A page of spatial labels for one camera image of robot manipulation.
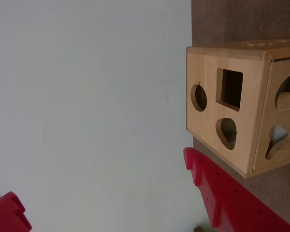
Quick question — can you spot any wooden cylinder block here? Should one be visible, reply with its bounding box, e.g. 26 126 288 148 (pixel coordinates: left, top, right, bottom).
275 91 290 111

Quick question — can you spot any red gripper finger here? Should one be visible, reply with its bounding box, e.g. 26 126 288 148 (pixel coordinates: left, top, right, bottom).
0 191 32 232
183 146 290 232

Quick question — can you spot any wooden shape sorter box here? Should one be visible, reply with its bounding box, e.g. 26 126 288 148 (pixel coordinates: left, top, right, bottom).
186 40 290 179

